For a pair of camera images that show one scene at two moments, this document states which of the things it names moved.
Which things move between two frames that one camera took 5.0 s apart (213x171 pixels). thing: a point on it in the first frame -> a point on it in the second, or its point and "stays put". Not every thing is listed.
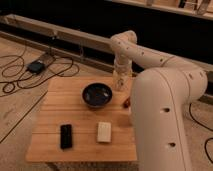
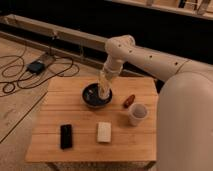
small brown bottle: (127, 103) stays put
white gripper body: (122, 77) -> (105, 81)
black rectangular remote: (66, 139) stays put
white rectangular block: (104, 132) stays put
